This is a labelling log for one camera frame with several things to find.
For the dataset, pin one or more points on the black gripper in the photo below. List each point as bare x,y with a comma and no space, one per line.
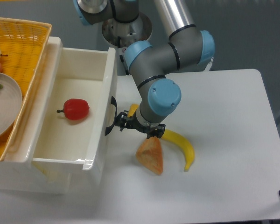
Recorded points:
122,121

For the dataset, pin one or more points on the red toy bell pepper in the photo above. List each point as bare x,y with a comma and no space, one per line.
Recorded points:
75,109

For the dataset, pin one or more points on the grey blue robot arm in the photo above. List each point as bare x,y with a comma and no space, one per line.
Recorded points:
146,64

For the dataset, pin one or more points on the white drawer cabinet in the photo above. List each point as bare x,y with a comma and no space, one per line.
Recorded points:
17,171

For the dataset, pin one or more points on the yellow toy bell pepper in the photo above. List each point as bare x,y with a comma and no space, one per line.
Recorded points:
132,110

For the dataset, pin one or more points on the orange toy bread slice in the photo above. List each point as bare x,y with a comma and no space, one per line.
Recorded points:
149,154

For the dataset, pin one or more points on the yellow toy banana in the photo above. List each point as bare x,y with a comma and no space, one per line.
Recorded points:
184,144

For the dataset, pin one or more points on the grey plate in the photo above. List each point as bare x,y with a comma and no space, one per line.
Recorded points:
10,102

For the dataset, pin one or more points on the yellow woven basket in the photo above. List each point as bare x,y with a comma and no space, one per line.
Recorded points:
22,43

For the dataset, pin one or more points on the white metal frame bracket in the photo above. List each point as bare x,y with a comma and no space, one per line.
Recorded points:
209,65

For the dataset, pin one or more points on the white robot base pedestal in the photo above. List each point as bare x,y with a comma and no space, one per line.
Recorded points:
122,35

